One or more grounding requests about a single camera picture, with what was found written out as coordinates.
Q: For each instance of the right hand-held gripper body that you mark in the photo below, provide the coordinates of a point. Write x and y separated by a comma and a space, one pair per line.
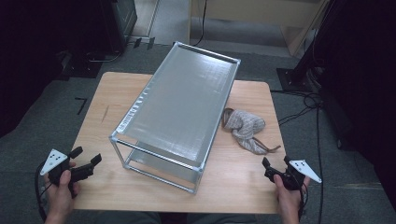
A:
302, 168

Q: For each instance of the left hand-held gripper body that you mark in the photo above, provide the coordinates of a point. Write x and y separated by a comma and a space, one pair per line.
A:
53, 160

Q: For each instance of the grey knitted cloth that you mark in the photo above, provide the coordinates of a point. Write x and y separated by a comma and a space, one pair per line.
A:
244, 127

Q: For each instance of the silver metal shelf rack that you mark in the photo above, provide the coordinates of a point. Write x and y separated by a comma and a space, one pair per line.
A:
180, 99

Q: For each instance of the person's right hand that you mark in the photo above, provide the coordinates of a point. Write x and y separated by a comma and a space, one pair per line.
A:
289, 200

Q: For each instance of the person's left hand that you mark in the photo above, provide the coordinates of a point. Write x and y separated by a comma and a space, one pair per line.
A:
60, 199

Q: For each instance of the black tape corner mark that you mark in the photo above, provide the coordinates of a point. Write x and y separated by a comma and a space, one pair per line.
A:
82, 104

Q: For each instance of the black metal stand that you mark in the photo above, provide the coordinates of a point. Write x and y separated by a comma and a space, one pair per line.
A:
292, 79

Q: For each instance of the black stand base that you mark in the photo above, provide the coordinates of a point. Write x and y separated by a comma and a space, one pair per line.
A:
77, 67

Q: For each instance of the dark curtain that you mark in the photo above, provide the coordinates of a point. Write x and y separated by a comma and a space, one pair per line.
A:
25, 46
367, 62

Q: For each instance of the dark cabinet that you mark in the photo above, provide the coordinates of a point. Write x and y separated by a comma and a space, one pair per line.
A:
121, 18

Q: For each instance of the beige wooden furniture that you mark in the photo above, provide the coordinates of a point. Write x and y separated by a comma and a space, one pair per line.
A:
249, 9

